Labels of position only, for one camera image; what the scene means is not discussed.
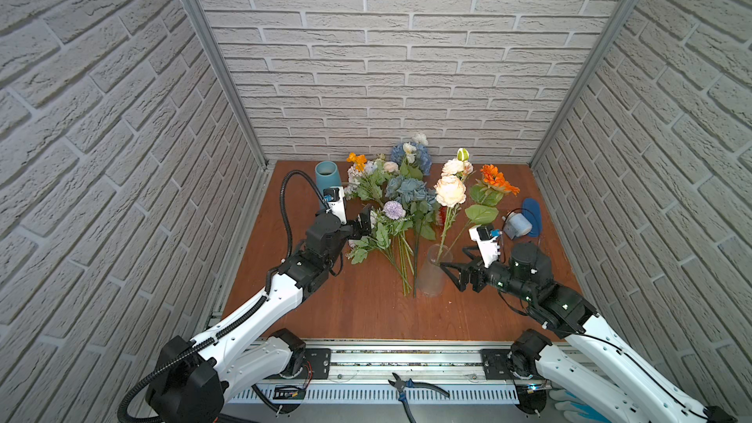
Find white slotted cable duct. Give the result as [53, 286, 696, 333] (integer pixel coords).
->
[258, 384, 519, 405]

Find peach rose stem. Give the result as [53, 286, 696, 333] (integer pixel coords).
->
[434, 148, 474, 264]

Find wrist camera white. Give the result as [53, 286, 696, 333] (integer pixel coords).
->
[469, 223, 501, 268]
[323, 186, 348, 225]

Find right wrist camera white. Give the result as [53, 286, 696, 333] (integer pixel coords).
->
[469, 223, 501, 268]

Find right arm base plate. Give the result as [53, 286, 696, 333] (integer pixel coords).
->
[480, 349, 532, 381]

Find black blue pliers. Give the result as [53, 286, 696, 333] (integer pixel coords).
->
[387, 372, 452, 423]

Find orange gerbera stem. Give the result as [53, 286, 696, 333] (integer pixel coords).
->
[463, 164, 520, 229]

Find blue grey work glove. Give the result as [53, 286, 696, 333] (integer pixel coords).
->
[548, 389, 608, 423]

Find blue hydrangea white bouquet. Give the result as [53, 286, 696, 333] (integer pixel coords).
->
[388, 132, 432, 179]

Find orange white small bouquet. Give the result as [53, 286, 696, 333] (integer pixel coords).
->
[344, 153, 399, 206]

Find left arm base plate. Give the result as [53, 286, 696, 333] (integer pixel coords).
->
[268, 348, 332, 380]

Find black corrugated cable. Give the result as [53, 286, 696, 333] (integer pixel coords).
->
[116, 169, 333, 423]

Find blue oval object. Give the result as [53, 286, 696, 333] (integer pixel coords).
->
[522, 198, 542, 238]

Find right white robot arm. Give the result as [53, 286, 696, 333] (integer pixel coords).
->
[441, 243, 735, 422]

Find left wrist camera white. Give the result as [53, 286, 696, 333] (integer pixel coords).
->
[323, 186, 348, 225]

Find clear glass vase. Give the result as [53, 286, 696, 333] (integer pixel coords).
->
[416, 244, 454, 298]

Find teal ceramic vase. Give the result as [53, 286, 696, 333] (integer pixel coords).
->
[315, 161, 342, 196]

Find dusty blue rose bouquet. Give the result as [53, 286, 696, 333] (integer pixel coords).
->
[383, 175, 438, 296]

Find white lilac mixed bouquet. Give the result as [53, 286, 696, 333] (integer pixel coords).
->
[347, 200, 415, 296]

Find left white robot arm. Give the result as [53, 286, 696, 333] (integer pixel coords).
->
[130, 207, 372, 422]

